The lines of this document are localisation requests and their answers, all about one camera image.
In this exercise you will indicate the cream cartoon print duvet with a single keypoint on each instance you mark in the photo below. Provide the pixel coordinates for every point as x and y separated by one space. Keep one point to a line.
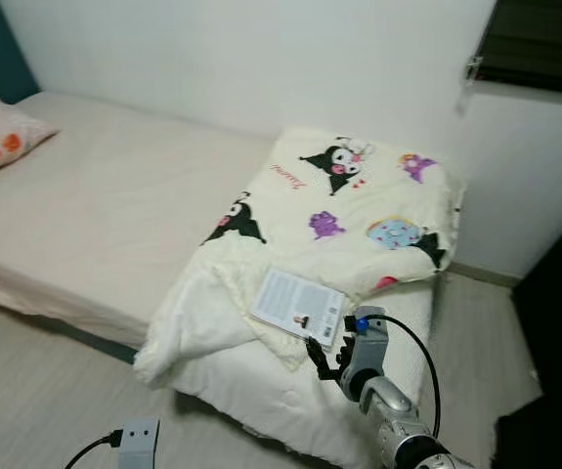
290 215

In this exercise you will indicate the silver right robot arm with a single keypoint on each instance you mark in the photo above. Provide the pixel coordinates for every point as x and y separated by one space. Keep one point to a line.
403 430

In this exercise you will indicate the beige skirting board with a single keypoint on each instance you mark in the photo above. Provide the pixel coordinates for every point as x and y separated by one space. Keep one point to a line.
481 275

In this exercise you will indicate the dark window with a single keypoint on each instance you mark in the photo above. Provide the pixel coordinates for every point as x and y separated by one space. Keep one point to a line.
540 44

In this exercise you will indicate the pink patterned pillow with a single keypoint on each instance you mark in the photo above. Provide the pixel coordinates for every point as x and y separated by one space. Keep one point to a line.
2 137

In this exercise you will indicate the white paperback book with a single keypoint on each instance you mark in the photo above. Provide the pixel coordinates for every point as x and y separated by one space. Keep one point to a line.
295 303

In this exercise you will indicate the black wardrobe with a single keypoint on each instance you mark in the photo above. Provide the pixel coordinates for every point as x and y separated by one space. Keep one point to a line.
559 342

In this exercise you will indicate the cream sheeted mattress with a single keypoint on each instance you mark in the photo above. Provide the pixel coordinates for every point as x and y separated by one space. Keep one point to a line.
114 215

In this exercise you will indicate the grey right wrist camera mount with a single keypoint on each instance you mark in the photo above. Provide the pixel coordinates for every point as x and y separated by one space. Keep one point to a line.
368 352

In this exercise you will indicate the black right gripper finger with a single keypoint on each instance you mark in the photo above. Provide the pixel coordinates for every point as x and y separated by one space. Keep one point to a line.
316 358
340 340

